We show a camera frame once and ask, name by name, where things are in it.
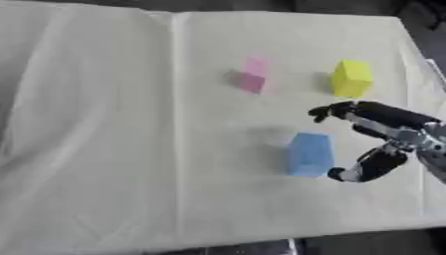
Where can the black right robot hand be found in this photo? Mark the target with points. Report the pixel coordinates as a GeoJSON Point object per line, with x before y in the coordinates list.
{"type": "Point", "coordinates": [388, 116]}

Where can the blue block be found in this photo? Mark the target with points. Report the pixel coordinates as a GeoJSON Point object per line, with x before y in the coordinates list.
{"type": "Point", "coordinates": [310, 153]}

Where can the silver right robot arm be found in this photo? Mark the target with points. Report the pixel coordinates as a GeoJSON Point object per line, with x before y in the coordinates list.
{"type": "Point", "coordinates": [435, 149]}

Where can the pink block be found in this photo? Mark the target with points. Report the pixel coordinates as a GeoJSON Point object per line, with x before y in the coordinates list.
{"type": "Point", "coordinates": [253, 75]}

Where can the yellow block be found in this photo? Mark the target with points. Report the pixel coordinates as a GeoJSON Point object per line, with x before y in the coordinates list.
{"type": "Point", "coordinates": [351, 78]}

